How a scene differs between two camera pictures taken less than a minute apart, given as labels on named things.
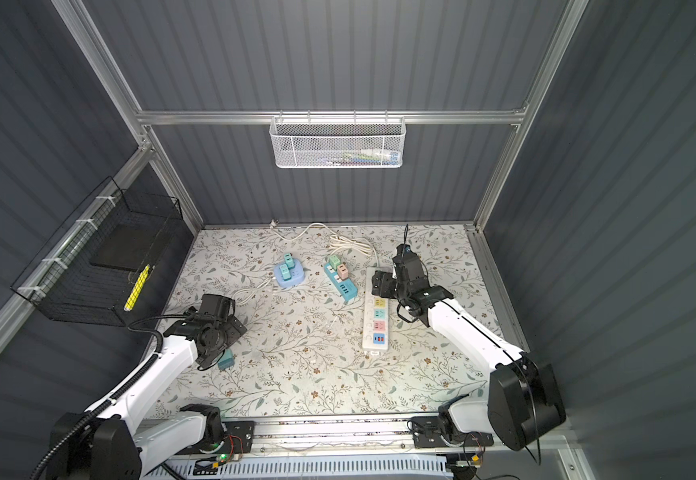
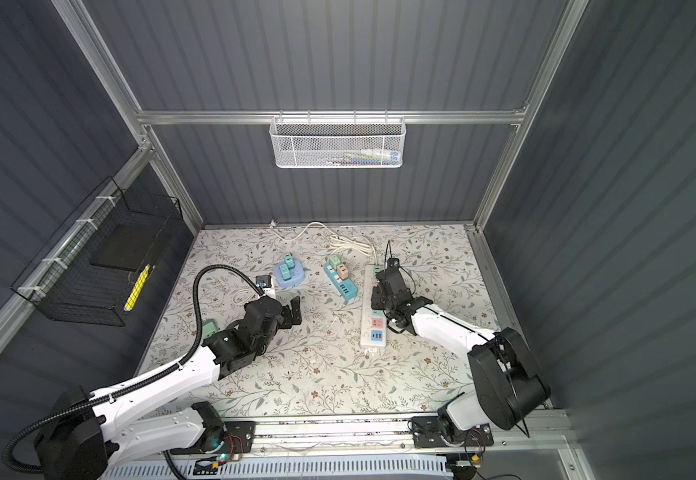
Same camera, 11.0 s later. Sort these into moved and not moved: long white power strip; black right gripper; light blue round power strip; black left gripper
Moved: black left gripper; black right gripper
Not moved: long white power strip; light blue round power strip
